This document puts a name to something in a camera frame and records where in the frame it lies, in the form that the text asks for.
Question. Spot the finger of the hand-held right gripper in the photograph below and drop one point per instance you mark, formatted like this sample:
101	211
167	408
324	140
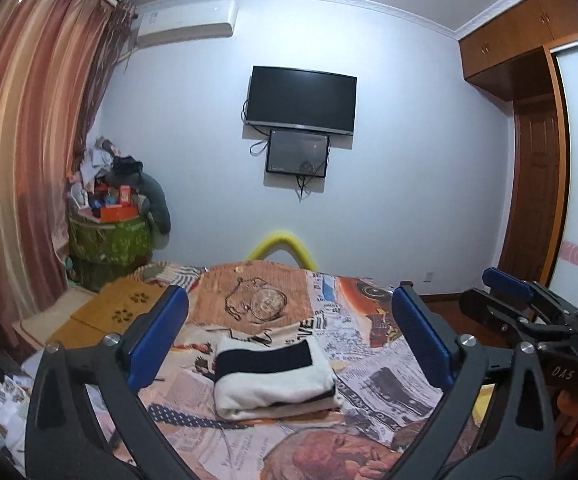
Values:
509	312
509	285

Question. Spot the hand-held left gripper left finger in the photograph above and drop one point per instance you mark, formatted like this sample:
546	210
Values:
159	335

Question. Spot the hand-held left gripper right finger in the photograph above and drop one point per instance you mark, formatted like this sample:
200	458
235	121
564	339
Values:
421	335

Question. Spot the white navy striped sweater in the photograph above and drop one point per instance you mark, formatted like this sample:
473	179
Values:
274	380

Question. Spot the yellow bamboo mat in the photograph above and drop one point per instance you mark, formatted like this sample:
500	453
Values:
119	300

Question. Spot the striped cloth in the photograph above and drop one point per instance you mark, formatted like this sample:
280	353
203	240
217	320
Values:
174	275

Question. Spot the green cloth covered table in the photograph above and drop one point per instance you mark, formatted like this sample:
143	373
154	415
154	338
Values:
109	250

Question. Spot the wooden door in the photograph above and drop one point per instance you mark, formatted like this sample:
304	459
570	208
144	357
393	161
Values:
536	185

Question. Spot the beige floor cushion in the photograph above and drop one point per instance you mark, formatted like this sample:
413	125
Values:
49	320

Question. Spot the printed bedsheet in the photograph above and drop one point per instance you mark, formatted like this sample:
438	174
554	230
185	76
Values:
279	295

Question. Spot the orange box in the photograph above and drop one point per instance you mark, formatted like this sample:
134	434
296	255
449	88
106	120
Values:
118	213

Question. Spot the grey plush toy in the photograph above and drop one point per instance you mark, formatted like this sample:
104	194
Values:
154	200

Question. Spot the yellow foam tube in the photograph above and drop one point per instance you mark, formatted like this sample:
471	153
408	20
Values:
279	239

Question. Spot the scattered printed papers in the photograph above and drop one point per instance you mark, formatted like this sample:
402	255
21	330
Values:
6	405

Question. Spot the cluttered pile of boxes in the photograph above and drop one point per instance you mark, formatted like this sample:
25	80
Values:
94	170

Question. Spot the striped brown curtain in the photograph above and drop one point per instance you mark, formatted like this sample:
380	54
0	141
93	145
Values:
24	135

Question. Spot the wooden overhead cabinet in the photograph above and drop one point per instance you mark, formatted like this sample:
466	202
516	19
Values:
514	40

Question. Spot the white air conditioner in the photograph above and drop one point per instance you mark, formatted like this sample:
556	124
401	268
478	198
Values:
186	22

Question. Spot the small black wall monitor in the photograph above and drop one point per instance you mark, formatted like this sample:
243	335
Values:
296	152

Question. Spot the black wall television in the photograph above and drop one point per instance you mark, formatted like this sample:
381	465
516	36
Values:
301	100

